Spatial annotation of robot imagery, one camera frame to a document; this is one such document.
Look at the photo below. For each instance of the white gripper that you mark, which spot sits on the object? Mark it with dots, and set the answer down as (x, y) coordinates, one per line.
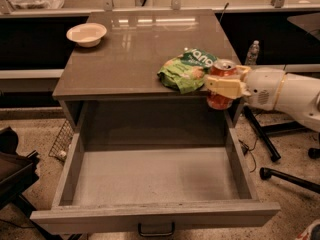
(263, 88)

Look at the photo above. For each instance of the red coke can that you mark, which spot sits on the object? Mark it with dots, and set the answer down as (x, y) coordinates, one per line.
(221, 68)

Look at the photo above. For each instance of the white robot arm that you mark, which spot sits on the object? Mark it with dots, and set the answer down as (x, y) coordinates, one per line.
(299, 97)

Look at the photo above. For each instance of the open grey top drawer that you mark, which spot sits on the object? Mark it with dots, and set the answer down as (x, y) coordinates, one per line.
(113, 191)

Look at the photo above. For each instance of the clear water bottle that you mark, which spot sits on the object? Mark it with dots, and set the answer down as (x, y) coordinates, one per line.
(253, 53)

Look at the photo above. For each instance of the green chip bag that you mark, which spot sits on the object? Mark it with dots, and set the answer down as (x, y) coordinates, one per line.
(185, 73)

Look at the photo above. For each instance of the grey cabinet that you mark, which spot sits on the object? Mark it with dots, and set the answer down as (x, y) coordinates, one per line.
(113, 97)

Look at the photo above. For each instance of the white bowl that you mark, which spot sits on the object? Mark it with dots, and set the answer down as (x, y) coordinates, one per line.
(87, 35)

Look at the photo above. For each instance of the black chair on left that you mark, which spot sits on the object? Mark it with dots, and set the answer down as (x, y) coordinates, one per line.
(17, 173)

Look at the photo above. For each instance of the black drawer handle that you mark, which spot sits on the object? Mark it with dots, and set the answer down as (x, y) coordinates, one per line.
(154, 234)

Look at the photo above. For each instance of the wire mesh basket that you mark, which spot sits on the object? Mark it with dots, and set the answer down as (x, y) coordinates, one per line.
(62, 142)

